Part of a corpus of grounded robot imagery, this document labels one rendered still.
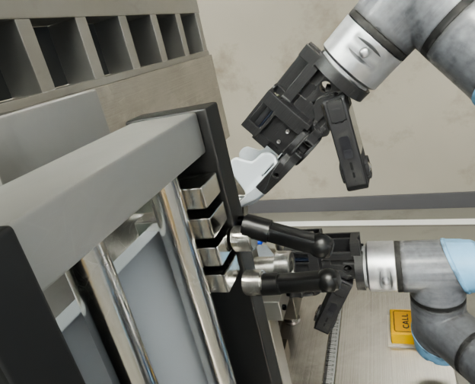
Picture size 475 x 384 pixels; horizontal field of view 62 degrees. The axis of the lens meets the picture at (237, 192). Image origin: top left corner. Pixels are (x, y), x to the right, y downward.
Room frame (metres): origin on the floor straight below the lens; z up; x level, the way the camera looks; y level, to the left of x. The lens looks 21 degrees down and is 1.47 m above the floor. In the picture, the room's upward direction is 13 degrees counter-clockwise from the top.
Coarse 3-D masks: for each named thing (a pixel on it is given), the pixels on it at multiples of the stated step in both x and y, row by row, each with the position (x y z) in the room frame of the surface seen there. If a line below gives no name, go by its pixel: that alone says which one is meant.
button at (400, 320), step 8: (392, 312) 0.61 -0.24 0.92; (400, 312) 0.61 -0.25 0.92; (408, 312) 0.60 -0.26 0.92; (392, 320) 0.59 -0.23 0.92; (400, 320) 0.59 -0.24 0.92; (408, 320) 0.58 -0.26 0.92; (392, 328) 0.57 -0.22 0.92; (400, 328) 0.57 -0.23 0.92; (408, 328) 0.56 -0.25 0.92; (392, 336) 0.56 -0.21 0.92; (400, 336) 0.56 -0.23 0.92; (408, 336) 0.55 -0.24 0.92
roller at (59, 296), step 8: (56, 280) 0.25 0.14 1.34; (64, 280) 0.26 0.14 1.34; (48, 288) 0.24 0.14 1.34; (56, 288) 0.25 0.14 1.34; (64, 288) 0.25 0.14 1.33; (48, 296) 0.24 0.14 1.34; (56, 296) 0.25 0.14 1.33; (64, 296) 0.25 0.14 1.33; (72, 296) 0.26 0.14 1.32; (56, 304) 0.24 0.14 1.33; (64, 304) 0.25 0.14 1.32; (56, 312) 0.24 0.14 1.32
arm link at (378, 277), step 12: (372, 252) 0.49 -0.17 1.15; (384, 252) 0.49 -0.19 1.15; (372, 264) 0.48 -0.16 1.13; (384, 264) 0.47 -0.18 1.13; (372, 276) 0.47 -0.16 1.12; (384, 276) 0.47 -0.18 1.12; (396, 276) 0.46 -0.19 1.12; (372, 288) 0.48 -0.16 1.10; (384, 288) 0.47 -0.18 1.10; (396, 288) 0.46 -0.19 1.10
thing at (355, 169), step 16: (336, 96) 0.43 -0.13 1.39; (336, 112) 0.42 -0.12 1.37; (352, 112) 0.45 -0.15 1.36; (336, 128) 0.42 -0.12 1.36; (352, 128) 0.42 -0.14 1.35; (336, 144) 0.43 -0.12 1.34; (352, 144) 0.42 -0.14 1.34; (352, 160) 0.42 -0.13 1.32; (368, 160) 0.44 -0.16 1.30; (352, 176) 0.42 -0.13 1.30; (368, 176) 0.42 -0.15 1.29
